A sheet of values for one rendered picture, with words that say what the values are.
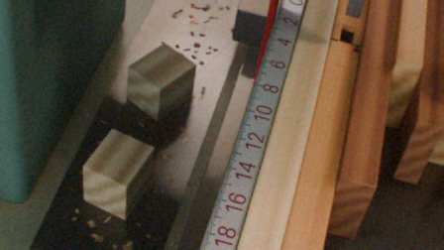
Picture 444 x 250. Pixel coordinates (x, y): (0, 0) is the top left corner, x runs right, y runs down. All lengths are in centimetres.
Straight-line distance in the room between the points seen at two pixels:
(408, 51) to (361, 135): 7
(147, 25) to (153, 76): 11
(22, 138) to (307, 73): 18
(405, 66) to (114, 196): 21
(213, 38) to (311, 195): 31
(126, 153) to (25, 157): 7
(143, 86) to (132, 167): 9
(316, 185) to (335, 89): 7
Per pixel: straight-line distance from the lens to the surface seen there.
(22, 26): 44
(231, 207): 35
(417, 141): 44
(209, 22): 69
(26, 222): 54
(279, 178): 38
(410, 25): 48
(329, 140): 41
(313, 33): 46
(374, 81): 45
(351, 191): 40
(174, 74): 58
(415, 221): 45
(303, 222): 38
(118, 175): 51
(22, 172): 51
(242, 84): 61
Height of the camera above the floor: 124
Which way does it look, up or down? 47 degrees down
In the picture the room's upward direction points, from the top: 10 degrees clockwise
